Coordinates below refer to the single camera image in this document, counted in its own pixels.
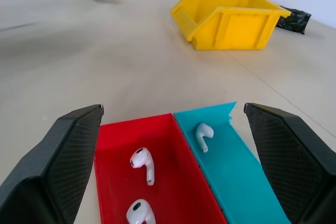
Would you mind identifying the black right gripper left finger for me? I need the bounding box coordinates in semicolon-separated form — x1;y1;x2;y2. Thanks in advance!
0;104;106;224

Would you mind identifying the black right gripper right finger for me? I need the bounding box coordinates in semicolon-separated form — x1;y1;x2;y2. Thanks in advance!
243;102;336;224

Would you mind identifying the yellow plastic bin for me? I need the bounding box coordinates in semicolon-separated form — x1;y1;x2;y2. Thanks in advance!
170;0;292;51

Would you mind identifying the teal plastic tray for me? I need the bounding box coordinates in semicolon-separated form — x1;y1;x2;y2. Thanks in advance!
173;101;291;224

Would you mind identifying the red plastic tray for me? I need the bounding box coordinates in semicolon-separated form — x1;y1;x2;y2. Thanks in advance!
94;113;228;224

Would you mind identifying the black plastic bag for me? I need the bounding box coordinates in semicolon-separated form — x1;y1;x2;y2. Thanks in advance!
275;5;312;35

